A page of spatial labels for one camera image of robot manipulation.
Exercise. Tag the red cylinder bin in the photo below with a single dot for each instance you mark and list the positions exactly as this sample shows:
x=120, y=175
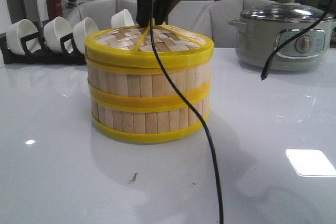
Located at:
x=54, y=9

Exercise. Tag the bamboo steamer drawer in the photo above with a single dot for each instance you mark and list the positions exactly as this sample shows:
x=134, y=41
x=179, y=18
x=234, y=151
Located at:
x=134, y=90
x=144, y=125

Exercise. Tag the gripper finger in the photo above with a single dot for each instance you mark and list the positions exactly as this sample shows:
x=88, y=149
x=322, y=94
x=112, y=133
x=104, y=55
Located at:
x=162, y=8
x=145, y=12

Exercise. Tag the grey electric cooking pot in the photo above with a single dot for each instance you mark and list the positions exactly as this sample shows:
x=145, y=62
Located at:
x=257, y=39

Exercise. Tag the white bowl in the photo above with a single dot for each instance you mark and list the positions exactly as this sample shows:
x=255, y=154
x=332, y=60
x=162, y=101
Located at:
x=122, y=19
x=17, y=31
x=81, y=30
x=54, y=30

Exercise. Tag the woven bamboo steamer lid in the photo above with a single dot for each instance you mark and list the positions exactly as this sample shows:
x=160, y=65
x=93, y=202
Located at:
x=136, y=47

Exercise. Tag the glass pot lid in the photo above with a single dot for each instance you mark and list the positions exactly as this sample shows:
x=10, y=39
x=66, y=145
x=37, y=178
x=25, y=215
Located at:
x=284, y=11

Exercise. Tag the black bowl rack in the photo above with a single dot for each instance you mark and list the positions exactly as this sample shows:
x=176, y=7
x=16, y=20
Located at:
x=69, y=55

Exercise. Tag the left grey chair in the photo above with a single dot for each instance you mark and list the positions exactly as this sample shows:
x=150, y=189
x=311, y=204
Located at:
x=101, y=11

